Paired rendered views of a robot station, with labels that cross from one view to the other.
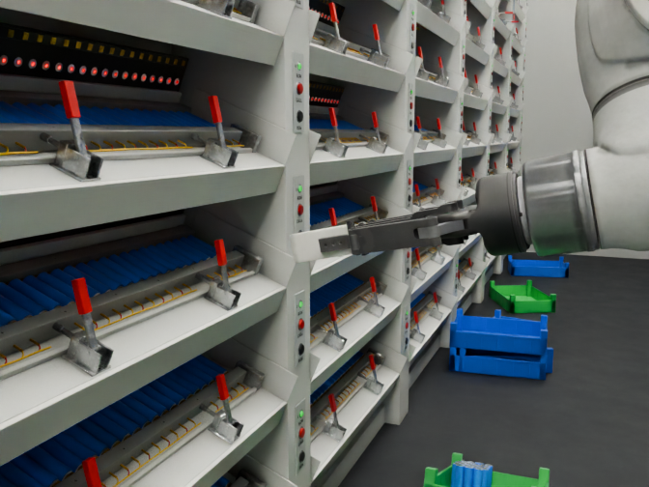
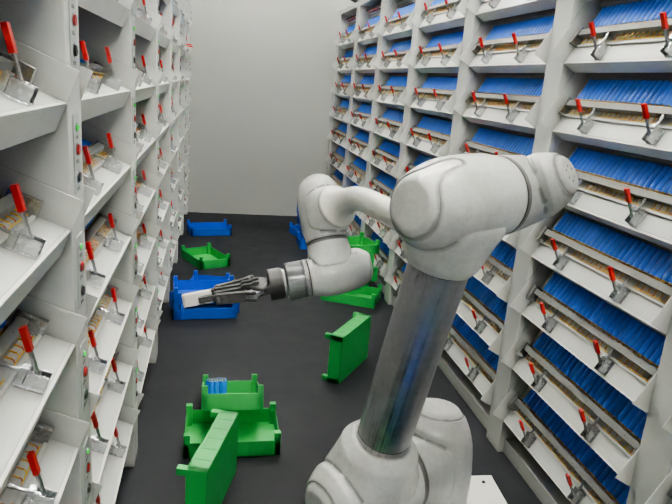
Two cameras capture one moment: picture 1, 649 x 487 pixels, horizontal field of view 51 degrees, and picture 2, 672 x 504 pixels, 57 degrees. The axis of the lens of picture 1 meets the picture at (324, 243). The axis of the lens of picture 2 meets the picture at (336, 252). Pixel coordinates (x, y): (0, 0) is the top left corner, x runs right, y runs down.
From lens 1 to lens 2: 86 cm
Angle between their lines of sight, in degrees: 33
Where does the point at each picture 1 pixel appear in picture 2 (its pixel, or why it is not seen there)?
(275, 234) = (125, 274)
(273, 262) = (124, 289)
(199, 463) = (114, 406)
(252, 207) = not seen: hidden behind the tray
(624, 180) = (321, 275)
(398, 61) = (151, 129)
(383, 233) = (232, 296)
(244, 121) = (104, 211)
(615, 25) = (316, 217)
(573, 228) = (304, 291)
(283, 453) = (130, 394)
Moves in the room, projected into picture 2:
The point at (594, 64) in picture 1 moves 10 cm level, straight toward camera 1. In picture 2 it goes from (308, 226) to (314, 237)
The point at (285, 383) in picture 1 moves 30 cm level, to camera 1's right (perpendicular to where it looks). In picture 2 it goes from (131, 355) to (230, 339)
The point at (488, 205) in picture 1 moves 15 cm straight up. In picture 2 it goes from (273, 283) to (277, 220)
